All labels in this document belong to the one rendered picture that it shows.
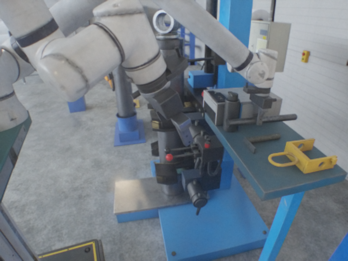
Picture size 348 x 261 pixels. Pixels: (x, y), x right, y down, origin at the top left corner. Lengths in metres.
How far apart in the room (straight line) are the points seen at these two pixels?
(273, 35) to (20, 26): 1.73
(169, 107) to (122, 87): 2.41
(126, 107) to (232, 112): 2.04
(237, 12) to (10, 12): 1.32
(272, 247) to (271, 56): 0.93
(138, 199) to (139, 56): 1.74
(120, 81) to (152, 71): 2.41
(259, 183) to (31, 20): 0.83
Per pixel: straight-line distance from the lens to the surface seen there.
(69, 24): 0.96
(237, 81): 1.67
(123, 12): 0.41
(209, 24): 0.78
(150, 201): 2.05
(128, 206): 2.04
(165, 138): 1.70
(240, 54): 0.82
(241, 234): 1.89
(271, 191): 0.87
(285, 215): 1.11
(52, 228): 2.32
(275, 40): 1.96
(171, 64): 0.52
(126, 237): 2.03
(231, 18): 1.57
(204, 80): 1.77
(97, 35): 0.40
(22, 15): 0.50
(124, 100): 2.94
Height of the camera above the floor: 1.63
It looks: 30 degrees down
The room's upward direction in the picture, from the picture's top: straight up
